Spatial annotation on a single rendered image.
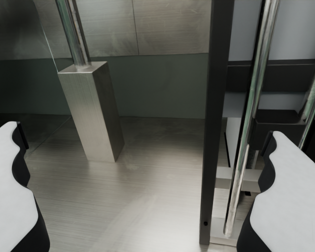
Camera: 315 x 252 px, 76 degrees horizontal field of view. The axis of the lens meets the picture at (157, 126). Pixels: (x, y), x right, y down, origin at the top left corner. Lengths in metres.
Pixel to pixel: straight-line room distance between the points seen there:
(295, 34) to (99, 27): 0.60
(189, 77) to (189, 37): 0.13
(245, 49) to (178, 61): 0.46
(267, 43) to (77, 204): 0.49
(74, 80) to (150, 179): 0.31
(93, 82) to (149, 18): 0.29
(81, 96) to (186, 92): 0.37
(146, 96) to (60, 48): 0.35
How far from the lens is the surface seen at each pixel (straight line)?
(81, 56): 0.52
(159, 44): 0.69
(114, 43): 0.74
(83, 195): 0.56
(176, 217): 0.47
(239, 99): 0.27
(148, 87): 0.75
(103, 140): 0.57
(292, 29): 0.26
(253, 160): 0.47
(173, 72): 0.71
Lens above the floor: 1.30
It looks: 32 degrees down
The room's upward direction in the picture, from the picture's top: 5 degrees counter-clockwise
